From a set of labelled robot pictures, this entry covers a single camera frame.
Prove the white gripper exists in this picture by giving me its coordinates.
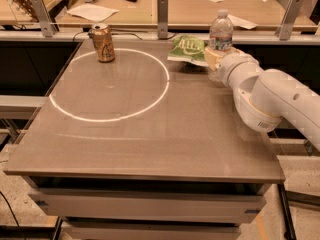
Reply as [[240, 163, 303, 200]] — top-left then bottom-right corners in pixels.
[[204, 46, 260, 88]]

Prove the clear plastic water bottle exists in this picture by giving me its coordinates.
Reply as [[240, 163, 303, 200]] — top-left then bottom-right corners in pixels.
[[207, 9, 233, 82]]

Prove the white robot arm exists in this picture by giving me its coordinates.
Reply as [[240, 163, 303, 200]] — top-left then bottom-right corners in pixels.
[[205, 47, 320, 150]]

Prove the green jalapeno chip bag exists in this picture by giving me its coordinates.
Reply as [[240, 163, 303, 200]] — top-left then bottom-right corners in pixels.
[[168, 35, 207, 67]]

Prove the white paper slip right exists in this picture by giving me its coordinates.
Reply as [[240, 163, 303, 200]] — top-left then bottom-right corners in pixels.
[[229, 15, 257, 30]]

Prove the gold soda can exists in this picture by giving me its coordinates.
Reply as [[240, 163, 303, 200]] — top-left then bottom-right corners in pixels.
[[89, 23, 115, 63]]

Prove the white paper sheet left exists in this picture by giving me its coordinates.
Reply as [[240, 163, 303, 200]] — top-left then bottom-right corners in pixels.
[[67, 4, 118, 22]]

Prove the white drawer cabinet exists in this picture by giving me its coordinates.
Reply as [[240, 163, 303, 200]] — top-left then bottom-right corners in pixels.
[[23, 176, 273, 240]]

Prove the middle metal bracket post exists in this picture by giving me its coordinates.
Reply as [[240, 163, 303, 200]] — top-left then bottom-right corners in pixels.
[[157, 0, 168, 39]]

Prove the metal bracket post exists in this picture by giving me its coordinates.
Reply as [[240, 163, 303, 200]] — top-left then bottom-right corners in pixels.
[[157, 0, 168, 39], [30, 0, 56, 37], [275, 0, 304, 41]]

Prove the right metal bracket post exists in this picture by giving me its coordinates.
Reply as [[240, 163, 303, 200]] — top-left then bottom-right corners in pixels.
[[275, 0, 304, 41]]

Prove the black cable behind can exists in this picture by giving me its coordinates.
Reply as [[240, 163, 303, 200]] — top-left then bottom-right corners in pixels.
[[71, 28, 178, 43]]

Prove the left metal bracket post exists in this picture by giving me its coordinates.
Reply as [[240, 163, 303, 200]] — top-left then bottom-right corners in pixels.
[[30, 0, 56, 37]]

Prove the black floor cable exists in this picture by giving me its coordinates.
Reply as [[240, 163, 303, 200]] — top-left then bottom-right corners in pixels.
[[0, 190, 22, 228]]

